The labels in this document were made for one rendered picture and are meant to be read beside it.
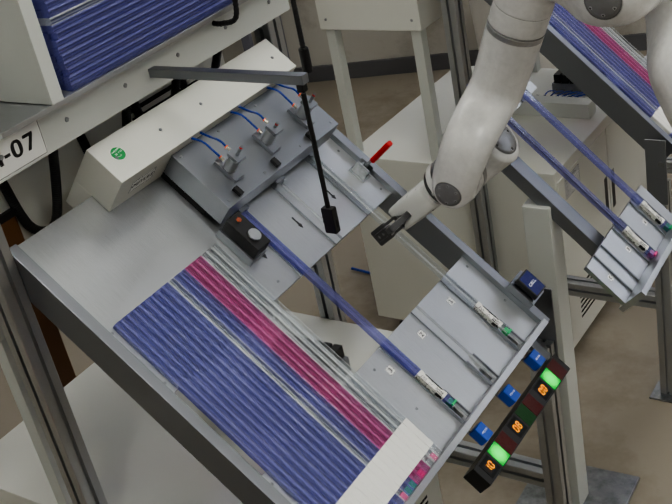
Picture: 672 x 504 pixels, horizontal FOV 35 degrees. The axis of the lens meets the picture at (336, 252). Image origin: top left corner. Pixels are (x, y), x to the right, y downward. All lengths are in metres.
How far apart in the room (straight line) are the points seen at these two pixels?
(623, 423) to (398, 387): 1.23
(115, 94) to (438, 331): 0.69
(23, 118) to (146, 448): 0.80
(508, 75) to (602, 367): 1.60
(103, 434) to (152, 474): 0.19
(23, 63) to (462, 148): 0.67
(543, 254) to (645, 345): 1.00
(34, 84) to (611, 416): 1.88
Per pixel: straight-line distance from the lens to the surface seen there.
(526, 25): 1.64
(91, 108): 1.72
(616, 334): 3.28
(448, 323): 1.94
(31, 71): 1.62
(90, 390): 2.38
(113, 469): 2.13
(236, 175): 1.83
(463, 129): 1.70
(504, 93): 1.70
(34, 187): 1.87
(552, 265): 2.29
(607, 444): 2.89
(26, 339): 1.73
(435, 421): 1.82
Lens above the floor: 1.87
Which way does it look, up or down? 28 degrees down
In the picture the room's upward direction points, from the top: 12 degrees counter-clockwise
